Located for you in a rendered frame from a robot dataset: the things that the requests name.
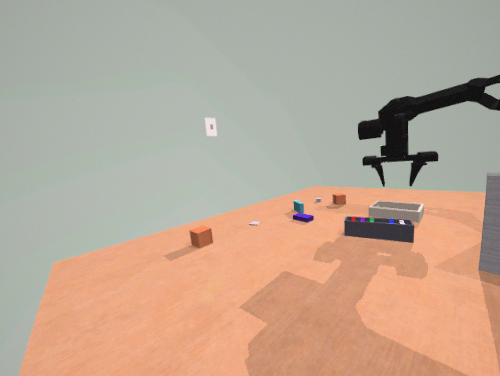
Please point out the small purple block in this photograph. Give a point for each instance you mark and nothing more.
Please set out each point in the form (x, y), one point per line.
(303, 217)

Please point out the cream shallow tray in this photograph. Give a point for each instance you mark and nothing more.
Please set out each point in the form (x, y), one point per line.
(397, 210)

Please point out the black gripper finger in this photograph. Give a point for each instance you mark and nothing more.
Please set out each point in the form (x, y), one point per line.
(379, 170)
(415, 169)

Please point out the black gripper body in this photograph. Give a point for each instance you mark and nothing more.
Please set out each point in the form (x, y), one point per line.
(396, 146)

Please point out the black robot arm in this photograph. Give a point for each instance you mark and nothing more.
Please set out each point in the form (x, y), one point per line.
(394, 117)

